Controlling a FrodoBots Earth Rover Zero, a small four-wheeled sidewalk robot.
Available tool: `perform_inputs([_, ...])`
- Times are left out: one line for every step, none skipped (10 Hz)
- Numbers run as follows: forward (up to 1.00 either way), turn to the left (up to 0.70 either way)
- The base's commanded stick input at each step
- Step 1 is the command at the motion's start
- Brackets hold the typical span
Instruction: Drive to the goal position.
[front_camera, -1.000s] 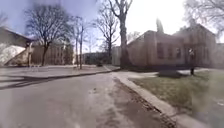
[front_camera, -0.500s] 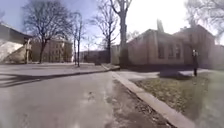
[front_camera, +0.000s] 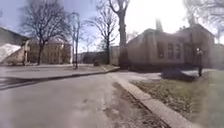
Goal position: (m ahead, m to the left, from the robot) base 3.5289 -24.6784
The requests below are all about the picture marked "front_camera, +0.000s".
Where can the large forked bare tree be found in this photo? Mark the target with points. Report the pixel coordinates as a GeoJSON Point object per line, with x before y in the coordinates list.
{"type": "Point", "coordinates": [122, 43]}

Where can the brown brick building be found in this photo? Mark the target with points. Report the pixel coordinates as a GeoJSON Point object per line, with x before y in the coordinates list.
{"type": "Point", "coordinates": [156, 50]}

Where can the yellow building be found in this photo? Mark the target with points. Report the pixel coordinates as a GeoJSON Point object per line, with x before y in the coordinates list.
{"type": "Point", "coordinates": [55, 53]}

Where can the grey stone kerb strip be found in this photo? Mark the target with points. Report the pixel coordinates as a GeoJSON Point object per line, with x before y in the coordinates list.
{"type": "Point", "coordinates": [156, 108]}

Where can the grey pavement across road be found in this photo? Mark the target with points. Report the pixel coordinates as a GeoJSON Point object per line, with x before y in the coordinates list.
{"type": "Point", "coordinates": [50, 71]}

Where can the grey asphalt road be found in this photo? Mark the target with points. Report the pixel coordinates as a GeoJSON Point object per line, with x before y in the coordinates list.
{"type": "Point", "coordinates": [56, 103]}

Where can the grass verge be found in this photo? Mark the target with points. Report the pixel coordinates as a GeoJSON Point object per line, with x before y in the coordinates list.
{"type": "Point", "coordinates": [176, 91]}

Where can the black bollard lamp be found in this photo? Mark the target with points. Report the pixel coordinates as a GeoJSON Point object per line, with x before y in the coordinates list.
{"type": "Point", "coordinates": [199, 63]}

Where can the building with dark roof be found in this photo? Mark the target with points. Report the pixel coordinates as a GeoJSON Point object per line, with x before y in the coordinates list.
{"type": "Point", "coordinates": [11, 46]}

